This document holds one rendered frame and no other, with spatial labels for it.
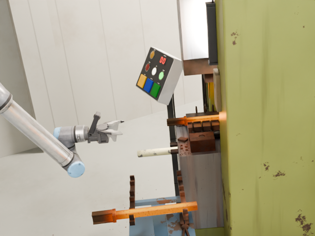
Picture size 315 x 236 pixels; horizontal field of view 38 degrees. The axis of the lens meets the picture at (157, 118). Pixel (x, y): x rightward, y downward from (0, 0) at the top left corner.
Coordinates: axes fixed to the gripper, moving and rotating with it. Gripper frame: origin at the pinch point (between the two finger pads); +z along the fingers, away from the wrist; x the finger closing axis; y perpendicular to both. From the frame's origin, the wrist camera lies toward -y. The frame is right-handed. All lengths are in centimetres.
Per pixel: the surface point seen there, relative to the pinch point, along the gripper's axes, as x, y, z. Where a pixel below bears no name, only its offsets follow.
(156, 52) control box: -63, -19, 20
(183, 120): 1.3, -1.0, 31.2
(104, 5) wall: -217, -21, -27
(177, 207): 67, 5, 24
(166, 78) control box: -40.3, -9.2, 24.5
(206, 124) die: 5.8, 0.6, 42.4
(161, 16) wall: -241, -1, 25
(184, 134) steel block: -1.1, 8.3, 31.2
